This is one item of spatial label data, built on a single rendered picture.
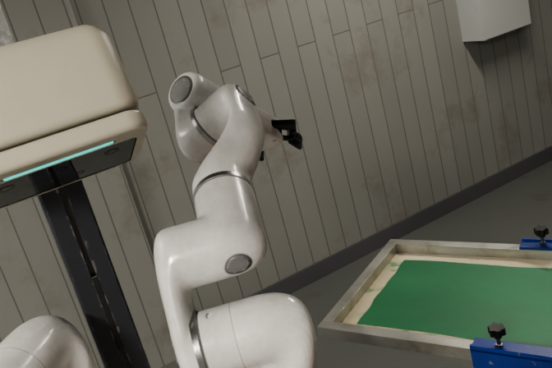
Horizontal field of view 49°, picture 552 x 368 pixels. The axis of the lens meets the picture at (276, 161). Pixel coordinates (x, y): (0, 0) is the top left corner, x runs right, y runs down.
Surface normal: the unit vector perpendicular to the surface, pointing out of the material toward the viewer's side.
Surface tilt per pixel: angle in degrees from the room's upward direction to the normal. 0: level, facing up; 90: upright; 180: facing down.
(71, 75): 64
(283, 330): 70
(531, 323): 0
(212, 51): 90
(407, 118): 90
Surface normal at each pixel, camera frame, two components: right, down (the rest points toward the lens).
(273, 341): 0.08, 0.18
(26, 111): 0.30, -0.29
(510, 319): -0.25, -0.93
